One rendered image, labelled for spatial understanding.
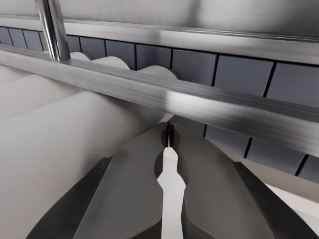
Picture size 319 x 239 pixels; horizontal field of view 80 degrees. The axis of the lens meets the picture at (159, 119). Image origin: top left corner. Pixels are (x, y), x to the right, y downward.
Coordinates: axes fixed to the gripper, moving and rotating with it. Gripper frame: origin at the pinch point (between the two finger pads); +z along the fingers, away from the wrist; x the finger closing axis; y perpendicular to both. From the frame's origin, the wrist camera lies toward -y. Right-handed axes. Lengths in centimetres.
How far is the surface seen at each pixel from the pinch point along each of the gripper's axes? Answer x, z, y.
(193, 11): 2.3, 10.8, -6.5
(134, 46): -3.3, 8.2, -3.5
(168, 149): 0.1, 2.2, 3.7
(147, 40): -1.9, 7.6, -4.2
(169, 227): 1.7, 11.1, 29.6
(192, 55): 1.8, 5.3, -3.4
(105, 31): -6.4, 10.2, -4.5
